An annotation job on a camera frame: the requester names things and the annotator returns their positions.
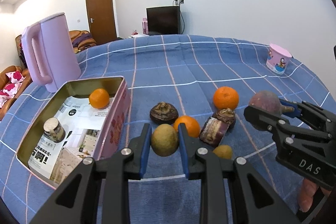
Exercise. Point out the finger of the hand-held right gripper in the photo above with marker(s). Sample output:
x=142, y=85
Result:
x=290, y=108
x=258, y=119

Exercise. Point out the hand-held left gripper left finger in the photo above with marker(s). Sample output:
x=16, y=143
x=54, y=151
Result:
x=143, y=150

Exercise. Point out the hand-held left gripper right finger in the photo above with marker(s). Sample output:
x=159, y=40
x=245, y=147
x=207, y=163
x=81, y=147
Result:
x=183, y=153

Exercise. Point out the purple round fruit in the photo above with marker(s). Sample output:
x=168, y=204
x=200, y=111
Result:
x=265, y=100

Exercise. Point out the orange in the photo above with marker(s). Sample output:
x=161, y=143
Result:
x=99, y=98
x=190, y=125
x=225, y=98

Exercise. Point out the pink metal tin box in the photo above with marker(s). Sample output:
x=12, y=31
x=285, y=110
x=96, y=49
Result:
x=118, y=121

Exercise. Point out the brown water chestnut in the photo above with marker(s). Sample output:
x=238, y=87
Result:
x=227, y=115
x=164, y=113

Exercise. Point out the person's right hand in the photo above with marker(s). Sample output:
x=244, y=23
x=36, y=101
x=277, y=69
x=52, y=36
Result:
x=307, y=195

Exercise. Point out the cut purple yam piece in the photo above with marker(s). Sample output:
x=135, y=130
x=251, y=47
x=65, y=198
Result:
x=212, y=132

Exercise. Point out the small yellow-green round fruit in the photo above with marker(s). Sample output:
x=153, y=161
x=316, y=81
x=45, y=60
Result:
x=223, y=151

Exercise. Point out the pink cartoon paper cup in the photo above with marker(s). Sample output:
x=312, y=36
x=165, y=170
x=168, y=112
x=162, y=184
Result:
x=278, y=60

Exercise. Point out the printed paper sheet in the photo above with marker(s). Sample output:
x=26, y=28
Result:
x=86, y=134

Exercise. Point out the blue checked blanket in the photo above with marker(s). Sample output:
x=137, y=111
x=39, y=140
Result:
x=170, y=64

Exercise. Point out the white flat box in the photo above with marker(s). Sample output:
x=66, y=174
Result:
x=137, y=35

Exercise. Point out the brown leather armchair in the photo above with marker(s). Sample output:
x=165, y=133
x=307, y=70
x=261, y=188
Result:
x=89, y=43

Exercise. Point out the pink gift bag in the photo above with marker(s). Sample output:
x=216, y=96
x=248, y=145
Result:
x=145, y=26

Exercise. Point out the purple cloth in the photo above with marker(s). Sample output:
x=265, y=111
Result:
x=82, y=39

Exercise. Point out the black television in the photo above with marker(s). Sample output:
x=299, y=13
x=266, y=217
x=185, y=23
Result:
x=162, y=20

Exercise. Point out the pink electric kettle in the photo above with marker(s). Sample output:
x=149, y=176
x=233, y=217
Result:
x=56, y=50

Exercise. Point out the long brown leather sofa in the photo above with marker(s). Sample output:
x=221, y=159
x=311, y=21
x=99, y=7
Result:
x=25, y=74

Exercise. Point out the brown wooden door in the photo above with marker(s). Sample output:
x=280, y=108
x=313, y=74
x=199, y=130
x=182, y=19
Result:
x=101, y=11

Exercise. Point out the white pink floral cushion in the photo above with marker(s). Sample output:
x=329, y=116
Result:
x=15, y=75
x=10, y=88
x=5, y=102

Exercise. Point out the white wall outlet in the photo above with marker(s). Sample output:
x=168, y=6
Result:
x=178, y=1

